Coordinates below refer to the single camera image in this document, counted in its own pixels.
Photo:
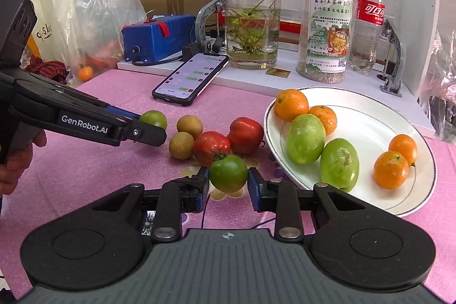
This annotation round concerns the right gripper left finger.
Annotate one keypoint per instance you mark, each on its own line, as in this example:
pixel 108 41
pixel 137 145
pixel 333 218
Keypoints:
pixel 176 197

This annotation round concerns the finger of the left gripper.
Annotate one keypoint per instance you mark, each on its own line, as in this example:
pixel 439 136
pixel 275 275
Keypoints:
pixel 77 114
pixel 122 112

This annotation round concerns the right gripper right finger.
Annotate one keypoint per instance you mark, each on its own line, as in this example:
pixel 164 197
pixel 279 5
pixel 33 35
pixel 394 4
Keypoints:
pixel 280 198

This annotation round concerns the green tomato with stem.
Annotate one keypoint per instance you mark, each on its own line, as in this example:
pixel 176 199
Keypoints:
pixel 228 174

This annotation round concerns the small green tomato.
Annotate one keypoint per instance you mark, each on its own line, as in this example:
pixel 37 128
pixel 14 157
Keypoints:
pixel 155 118

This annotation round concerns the red tomato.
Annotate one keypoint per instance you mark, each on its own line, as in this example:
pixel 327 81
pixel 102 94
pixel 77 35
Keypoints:
pixel 210 146
pixel 245 136

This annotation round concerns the large green mango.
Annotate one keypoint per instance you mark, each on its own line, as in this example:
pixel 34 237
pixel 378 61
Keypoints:
pixel 305 139

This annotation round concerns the smaller green mango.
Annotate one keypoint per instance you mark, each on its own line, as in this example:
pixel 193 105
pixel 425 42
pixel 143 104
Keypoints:
pixel 339 165

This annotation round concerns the orange mandarin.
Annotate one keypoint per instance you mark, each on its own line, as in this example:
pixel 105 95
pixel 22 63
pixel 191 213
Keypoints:
pixel 327 117
pixel 406 146
pixel 290 104
pixel 390 170

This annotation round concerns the person's left hand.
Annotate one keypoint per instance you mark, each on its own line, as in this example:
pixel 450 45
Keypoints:
pixel 17 163

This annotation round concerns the red black knitted cloth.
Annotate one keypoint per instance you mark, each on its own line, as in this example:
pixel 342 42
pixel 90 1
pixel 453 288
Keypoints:
pixel 53 70

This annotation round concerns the black smartphone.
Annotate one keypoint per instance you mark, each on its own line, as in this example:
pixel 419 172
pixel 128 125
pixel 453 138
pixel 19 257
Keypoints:
pixel 185 84

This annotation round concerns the blue electric device box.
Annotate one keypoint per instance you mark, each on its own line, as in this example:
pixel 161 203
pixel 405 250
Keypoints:
pixel 146 43

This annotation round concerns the clear plastic fruit bag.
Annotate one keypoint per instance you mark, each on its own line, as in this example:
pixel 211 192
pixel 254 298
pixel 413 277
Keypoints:
pixel 84 36

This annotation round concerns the small gold card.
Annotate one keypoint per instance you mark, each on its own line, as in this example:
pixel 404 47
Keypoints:
pixel 273 71

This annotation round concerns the white ceramic plate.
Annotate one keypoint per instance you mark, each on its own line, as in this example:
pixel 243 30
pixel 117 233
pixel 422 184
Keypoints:
pixel 369 126

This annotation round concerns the clear jar with label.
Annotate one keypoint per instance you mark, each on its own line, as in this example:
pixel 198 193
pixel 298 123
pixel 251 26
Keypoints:
pixel 325 39

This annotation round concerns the crumpled clear plastic bag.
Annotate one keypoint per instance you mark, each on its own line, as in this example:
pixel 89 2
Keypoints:
pixel 437 96

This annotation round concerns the cola bottle red cap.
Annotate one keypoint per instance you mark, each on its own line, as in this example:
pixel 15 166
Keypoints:
pixel 367 30

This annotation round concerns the grey bracket left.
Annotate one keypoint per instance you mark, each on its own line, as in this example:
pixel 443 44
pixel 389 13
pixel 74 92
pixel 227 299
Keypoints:
pixel 208 37

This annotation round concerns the grey bracket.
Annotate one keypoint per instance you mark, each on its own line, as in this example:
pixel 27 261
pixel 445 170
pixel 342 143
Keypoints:
pixel 208 37
pixel 393 71

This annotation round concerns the grey bracket right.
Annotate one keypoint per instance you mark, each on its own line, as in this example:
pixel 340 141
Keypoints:
pixel 393 71

